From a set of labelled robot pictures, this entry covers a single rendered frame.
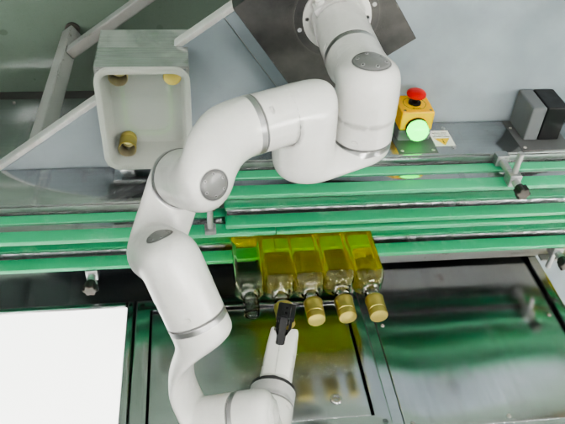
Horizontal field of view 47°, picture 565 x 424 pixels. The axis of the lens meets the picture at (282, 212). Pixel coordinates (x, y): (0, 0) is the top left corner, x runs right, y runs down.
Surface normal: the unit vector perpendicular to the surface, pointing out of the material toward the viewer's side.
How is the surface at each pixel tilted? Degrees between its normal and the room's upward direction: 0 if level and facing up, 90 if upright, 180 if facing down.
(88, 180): 90
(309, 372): 90
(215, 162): 44
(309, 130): 16
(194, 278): 53
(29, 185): 90
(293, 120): 32
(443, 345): 90
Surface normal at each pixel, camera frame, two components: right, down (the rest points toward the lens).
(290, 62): 0.11, 0.65
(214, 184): 0.58, 0.22
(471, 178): 0.05, -0.77
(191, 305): 0.30, 0.18
